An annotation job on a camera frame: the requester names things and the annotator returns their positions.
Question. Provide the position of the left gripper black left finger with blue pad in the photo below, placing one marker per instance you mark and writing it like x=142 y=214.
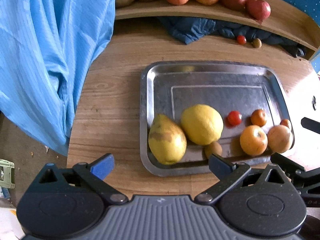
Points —
x=68 y=202

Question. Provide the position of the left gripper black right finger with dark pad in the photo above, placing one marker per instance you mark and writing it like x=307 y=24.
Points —
x=257 y=202

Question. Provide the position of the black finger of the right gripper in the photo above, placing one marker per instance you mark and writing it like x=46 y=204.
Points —
x=305 y=182

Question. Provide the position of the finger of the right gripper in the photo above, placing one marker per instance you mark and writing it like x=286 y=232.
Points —
x=311 y=125

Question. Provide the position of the small orange tangerine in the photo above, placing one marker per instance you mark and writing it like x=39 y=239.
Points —
x=287 y=123
x=258 y=117

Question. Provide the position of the pale yellow round fruit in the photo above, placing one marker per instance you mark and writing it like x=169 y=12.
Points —
x=280 y=138

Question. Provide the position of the orange persimmon fruit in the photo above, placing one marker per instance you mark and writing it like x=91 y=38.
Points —
x=253 y=140

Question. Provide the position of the red cherry tomato front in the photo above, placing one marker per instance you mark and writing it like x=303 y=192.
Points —
x=234 y=118

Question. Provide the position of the red cherry tomato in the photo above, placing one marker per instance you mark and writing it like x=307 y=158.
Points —
x=241 y=39
x=234 y=118

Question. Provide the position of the yellow lemon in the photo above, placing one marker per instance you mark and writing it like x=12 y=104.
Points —
x=202 y=124

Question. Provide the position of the green plastic crate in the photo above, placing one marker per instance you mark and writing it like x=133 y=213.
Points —
x=7 y=174

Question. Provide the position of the silver metal tray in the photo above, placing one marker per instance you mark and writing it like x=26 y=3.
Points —
x=170 y=87

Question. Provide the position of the small brown kiwi on tray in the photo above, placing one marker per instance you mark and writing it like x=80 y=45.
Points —
x=213 y=148

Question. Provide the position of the small brown kiwi on table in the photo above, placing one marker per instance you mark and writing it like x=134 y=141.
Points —
x=257 y=43

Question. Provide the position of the wooden curved shelf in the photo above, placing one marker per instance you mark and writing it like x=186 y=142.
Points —
x=285 y=20

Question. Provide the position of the red cherry tomato back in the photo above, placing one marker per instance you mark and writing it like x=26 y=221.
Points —
x=241 y=39

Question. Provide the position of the yellow green pear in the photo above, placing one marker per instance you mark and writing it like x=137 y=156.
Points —
x=167 y=140

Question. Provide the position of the dark red apple rightmost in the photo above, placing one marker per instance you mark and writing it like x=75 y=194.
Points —
x=258 y=9

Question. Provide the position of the dark blue cloth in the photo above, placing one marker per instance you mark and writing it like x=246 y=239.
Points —
x=190 y=29

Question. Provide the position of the light blue cloth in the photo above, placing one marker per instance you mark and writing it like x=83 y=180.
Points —
x=47 y=47

